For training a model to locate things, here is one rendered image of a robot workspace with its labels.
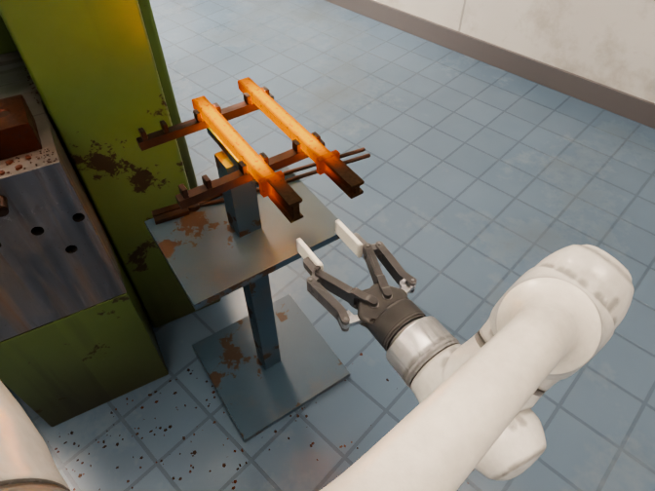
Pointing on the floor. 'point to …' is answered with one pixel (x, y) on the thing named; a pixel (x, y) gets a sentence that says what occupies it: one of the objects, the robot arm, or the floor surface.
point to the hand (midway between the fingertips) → (327, 245)
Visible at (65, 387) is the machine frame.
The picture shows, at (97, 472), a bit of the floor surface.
